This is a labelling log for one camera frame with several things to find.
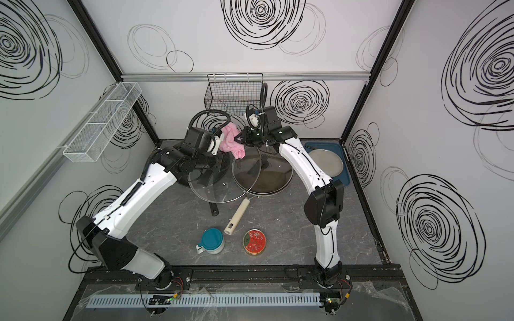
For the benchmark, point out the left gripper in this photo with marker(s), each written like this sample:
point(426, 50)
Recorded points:
point(219, 162)

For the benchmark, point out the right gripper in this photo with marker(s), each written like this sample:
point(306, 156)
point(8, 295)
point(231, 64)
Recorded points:
point(246, 133)

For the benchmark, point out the pink cloth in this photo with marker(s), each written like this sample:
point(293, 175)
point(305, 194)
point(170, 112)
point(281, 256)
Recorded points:
point(229, 143)

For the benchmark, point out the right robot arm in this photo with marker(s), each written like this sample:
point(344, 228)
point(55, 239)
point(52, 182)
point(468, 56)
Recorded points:
point(325, 201)

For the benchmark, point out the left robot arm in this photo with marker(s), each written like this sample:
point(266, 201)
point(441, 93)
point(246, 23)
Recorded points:
point(105, 234)

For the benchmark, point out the grey round plate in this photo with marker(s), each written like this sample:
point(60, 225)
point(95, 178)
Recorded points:
point(328, 161)

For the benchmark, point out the teal tray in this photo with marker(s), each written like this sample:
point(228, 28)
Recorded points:
point(338, 150)

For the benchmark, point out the teal lidded cup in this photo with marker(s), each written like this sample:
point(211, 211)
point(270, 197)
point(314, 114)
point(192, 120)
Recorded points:
point(212, 242)

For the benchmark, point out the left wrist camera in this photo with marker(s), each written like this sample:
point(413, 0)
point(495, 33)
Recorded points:
point(216, 144)

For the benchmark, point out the black wire basket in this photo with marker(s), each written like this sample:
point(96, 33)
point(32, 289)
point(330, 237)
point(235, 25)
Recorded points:
point(233, 92)

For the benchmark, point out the white wire shelf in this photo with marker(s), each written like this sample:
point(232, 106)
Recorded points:
point(101, 125)

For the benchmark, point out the white slotted cable duct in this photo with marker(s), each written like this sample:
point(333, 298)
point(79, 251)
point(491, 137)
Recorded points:
point(224, 300)

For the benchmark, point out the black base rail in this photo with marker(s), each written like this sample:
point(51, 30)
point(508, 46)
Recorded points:
point(303, 276)

